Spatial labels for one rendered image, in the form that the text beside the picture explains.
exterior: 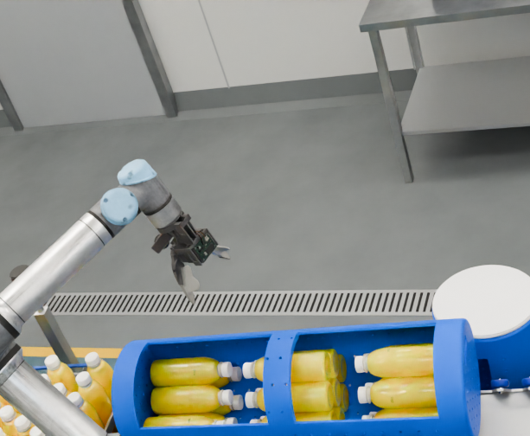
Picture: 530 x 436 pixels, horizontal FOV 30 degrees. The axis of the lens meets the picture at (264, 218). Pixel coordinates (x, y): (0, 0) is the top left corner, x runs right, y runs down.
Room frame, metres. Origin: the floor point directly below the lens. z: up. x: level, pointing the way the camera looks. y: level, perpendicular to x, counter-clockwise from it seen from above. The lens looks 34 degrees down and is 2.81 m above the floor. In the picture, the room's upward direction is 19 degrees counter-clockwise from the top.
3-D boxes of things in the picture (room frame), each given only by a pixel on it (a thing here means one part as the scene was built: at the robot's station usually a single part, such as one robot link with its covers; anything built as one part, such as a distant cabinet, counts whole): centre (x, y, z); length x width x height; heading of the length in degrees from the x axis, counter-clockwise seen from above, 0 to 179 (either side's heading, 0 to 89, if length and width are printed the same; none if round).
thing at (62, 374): (2.20, 0.70, 1.00); 0.07 x 0.07 x 0.19
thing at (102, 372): (2.15, 0.58, 1.00); 0.07 x 0.07 x 0.19
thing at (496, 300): (1.92, -0.48, 1.03); 0.28 x 0.28 x 0.01
